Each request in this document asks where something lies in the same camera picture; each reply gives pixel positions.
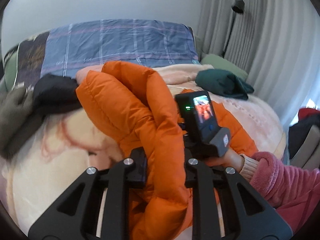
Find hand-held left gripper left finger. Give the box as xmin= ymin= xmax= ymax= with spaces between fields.
xmin=28 ymin=147 xmax=148 ymax=240

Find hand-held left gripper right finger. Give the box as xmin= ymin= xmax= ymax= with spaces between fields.
xmin=184 ymin=147 xmax=293 ymax=240

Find orange puffer jacket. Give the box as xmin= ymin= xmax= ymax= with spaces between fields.
xmin=75 ymin=60 xmax=258 ymax=240

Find person's right forearm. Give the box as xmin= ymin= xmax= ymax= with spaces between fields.
xmin=239 ymin=151 xmax=320 ymax=233

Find dark clothes pile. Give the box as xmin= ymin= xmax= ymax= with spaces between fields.
xmin=289 ymin=120 xmax=320 ymax=157

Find person's right hand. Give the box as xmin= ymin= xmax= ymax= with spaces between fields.
xmin=209 ymin=150 xmax=245 ymax=174

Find dark green folded garment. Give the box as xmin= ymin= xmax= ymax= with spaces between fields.
xmin=195 ymin=69 xmax=255 ymax=100

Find green pillow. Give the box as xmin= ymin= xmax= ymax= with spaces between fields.
xmin=201 ymin=54 xmax=248 ymax=80

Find pink fleece blanket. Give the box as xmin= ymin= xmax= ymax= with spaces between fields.
xmin=0 ymin=64 xmax=288 ymax=233

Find red garment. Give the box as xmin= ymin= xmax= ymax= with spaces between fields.
xmin=297 ymin=107 xmax=320 ymax=123

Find black garment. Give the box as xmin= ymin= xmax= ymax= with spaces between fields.
xmin=32 ymin=74 xmax=83 ymax=117

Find grey pleated curtain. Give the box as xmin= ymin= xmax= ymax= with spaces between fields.
xmin=195 ymin=0 xmax=320 ymax=128

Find blue plaid bed sheet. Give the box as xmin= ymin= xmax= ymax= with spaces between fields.
xmin=40 ymin=19 xmax=200 ymax=78

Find grey-brown fleece garment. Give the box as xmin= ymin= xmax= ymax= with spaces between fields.
xmin=0 ymin=86 xmax=47 ymax=159

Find black floor lamp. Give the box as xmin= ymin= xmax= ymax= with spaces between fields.
xmin=221 ymin=0 xmax=245 ymax=57

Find dark patterned quilt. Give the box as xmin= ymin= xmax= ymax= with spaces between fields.
xmin=4 ymin=31 xmax=50 ymax=90

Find green quilted cushion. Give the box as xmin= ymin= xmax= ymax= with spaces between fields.
xmin=2 ymin=52 xmax=19 ymax=90

